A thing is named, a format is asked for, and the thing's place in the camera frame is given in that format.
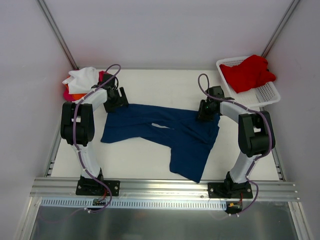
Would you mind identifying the white slotted cable duct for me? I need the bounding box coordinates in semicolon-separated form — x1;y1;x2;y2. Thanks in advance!
40;197;227;211

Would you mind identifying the right aluminium frame post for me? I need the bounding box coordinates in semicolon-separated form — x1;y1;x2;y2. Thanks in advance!
261;0;301;58

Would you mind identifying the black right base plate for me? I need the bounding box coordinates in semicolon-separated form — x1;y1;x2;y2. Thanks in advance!
207;181;253;199

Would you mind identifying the left aluminium frame post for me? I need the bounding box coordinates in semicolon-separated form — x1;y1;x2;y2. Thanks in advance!
35;0;79;70

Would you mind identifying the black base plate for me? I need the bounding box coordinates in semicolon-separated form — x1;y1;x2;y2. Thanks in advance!
75;176;121;197
207;181;253;199

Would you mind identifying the orange folded t-shirt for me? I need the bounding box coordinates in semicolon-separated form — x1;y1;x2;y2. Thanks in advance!
63;84;86;102

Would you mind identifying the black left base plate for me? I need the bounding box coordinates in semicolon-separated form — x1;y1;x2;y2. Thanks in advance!
75;176;121;197

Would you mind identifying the aluminium mounting rail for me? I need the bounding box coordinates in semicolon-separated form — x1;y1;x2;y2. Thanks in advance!
29;177;301;202

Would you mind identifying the pink folded t-shirt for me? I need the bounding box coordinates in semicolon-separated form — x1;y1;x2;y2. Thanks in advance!
62;67;100;102

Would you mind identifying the red t-shirt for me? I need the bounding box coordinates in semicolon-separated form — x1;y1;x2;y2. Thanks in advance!
219;55;276;94

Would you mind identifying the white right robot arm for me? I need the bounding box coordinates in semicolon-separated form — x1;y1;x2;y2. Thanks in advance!
197;86;275;198

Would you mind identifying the blue cartoon print t-shirt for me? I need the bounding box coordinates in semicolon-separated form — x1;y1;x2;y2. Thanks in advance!
100;104;220;183

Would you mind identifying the white perforated plastic basket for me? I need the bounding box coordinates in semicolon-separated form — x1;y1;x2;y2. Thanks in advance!
216;56;281;109

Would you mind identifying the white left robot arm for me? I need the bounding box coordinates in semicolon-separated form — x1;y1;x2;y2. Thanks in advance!
60;72;129;195

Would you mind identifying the aluminium frame post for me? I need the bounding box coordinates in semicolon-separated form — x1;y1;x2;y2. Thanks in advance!
261;0;301;58
35;0;79;70

